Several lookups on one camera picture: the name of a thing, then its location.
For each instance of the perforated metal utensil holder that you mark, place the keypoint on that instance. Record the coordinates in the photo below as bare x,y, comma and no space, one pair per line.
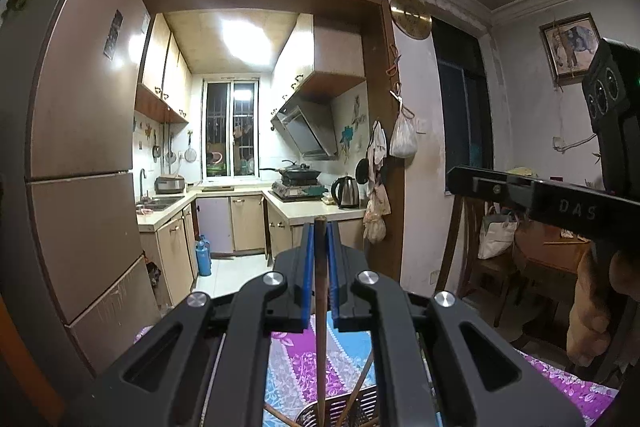
362,407

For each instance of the white tote bag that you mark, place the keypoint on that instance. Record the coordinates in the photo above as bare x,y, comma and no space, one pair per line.
495,237

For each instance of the light wooden chopstick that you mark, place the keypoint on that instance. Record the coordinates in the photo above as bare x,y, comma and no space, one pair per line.
360,382
280,416

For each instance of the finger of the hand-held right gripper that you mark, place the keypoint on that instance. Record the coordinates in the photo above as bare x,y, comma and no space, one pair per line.
480,184

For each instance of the framed elephant picture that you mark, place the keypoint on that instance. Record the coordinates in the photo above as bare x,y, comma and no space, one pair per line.
572,49

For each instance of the white light switch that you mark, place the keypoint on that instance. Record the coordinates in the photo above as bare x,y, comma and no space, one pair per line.
421,126

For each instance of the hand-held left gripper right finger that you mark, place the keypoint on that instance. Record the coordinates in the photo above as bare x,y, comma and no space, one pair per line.
334,287

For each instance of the hanging beige mesh bag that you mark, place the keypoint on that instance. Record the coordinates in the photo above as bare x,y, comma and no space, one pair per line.
376,217

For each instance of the black wok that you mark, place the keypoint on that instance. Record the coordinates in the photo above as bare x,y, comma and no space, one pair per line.
297,172

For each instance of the beige cabinet above hood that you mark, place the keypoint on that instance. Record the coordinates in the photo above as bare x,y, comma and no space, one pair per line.
320,57

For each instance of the person's right hand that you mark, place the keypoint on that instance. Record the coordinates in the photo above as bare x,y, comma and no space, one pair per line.
590,307

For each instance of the blue gas cylinder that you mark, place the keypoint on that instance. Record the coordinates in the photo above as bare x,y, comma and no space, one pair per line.
203,257

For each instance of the beige sink base cabinets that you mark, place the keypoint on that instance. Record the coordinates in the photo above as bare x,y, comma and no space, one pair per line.
170,252

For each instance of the grey rice cooker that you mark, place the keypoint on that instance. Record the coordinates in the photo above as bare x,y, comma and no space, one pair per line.
170,185

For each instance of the bronze refrigerator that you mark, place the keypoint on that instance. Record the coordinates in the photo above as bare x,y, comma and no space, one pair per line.
75,107

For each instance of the beige stove base cabinets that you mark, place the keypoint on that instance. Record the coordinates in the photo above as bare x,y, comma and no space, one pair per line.
285,227

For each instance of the round wooden table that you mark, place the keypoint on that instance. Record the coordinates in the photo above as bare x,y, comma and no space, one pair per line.
550,257

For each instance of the kitchen window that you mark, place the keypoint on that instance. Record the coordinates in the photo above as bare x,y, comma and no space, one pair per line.
230,127

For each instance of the beige wall cabinet row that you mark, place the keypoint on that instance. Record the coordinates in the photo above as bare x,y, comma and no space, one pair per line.
160,72

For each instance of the steel electric kettle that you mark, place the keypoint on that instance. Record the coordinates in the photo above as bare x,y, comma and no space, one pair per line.
346,193

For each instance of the dark room window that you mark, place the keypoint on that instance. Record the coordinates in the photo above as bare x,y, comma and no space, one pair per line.
465,117

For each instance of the gas stove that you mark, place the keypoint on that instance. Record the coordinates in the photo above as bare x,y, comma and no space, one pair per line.
295,193

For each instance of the ceiling light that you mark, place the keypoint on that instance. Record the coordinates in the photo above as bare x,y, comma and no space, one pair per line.
245,38

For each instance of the round brass wall clock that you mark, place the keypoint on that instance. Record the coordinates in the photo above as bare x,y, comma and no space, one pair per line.
411,16

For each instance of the floral striped tablecloth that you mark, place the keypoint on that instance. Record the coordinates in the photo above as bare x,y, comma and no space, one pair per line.
300,357

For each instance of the wooden chair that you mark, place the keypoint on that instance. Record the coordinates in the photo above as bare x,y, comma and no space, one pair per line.
470,272

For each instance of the brown wooden chopstick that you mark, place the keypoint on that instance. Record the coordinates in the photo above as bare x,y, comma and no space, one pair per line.
320,307

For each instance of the hanging white plastic bag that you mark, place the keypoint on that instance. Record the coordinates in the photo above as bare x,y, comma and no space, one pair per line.
404,139

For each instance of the steel kitchen sink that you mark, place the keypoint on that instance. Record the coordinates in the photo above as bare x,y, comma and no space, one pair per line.
157,204

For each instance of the steel range hood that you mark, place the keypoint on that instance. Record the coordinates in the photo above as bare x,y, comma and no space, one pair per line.
305,132

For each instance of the hanging white cloth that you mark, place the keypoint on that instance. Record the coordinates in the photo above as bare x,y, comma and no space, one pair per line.
380,142

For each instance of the beige window base cabinet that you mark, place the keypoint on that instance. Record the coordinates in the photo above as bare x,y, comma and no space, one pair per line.
240,224

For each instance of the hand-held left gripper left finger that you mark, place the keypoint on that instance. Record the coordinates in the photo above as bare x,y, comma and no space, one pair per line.
311,287

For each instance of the black kitchen faucet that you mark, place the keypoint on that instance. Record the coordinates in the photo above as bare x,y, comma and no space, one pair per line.
144,182

